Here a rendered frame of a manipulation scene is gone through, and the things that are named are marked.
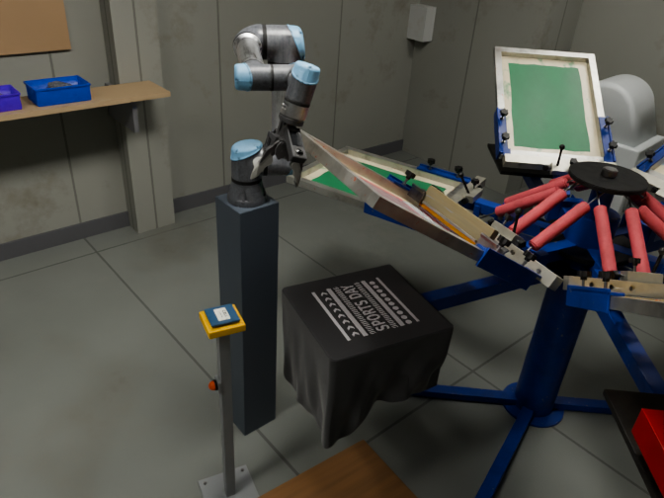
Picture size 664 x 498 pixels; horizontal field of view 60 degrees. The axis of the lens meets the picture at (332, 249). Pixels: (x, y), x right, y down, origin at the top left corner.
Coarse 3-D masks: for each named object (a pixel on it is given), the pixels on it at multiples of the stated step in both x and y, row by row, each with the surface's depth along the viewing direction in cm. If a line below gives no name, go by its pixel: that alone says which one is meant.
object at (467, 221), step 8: (432, 192) 220; (440, 192) 218; (424, 200) 222; (432, 200) 219; (440, 200) 216; (448, 200) 213; (440, 208) 215; (448, 208) 212; (456, 208) 209; (464, 208) 206; (448, 216) 210; (456, 216) 207; (464, 216) 205; (472, 216) 202; (456, 224) 206; (464, 224) 204; (472, 224) 201; (480, 224) 199; (472, 232) 200; (480, 232) 197; (488, 232) 195; (496, 232) 195
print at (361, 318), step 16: (336, 288) 220; (352, 288) 221; (368, 288) 222; (384, 288) 222; (320, 304) 211; (336, 304) 211; (352, 304) 212; (368, 304) 212; (384, 304) 213; (400, 304) 214; (336, 320) 203; (352, 320) 204; (368, 320) 204; (384, 320) 205; (400, 320) 205; (416, 320) 206; (352, 336) 196
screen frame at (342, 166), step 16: (304, 144) 186; (320, 144) 199; (320, 160) 176; (336, 160) 171; (352, 160) 208; (336, 176) 168; (352, 176) 162; (368, 176) 215; (368, 192) 155; (400, 192) 226; (384, 208) 154; (400, 208) 156; (416, 224) 162; (432, 224) 165; (448, 240) 171; (464, 240) 177; (480, 256) 181
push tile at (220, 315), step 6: (216, 306) 202; (222, 306) 203; (228, 306) 203; (210, 312) 199; (216, 312) 199; (222, 312) 200; (228, 312) 200; (234, 312) 200; (210, 318) 196; (216, 318) 197; (222, 318) 197; (228, 318) 197; (234, 318) 197; (210, 324) 194; (216, 324) 194; (222, 324) 195
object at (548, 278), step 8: (496, 240) 219; (512, 248) 213; (512, 256) 212; (520, 256) 210; (528, 264) 206; (536, 264) 204; (536, 272) 203; (544, 272) 200; (552, 272) 202; (544, 280) 199; (552, 280) 197; (560, 280) 199; (552, 288) 199
